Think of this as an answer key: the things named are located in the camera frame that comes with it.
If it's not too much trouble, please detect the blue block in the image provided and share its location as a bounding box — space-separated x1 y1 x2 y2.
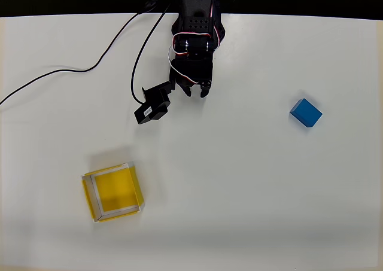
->
289 98 323 129

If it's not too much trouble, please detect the yellow open paper box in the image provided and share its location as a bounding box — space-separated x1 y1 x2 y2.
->
81 161 146 224

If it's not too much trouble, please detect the black camera cable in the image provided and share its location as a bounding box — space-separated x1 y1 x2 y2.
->
0 0 173 106

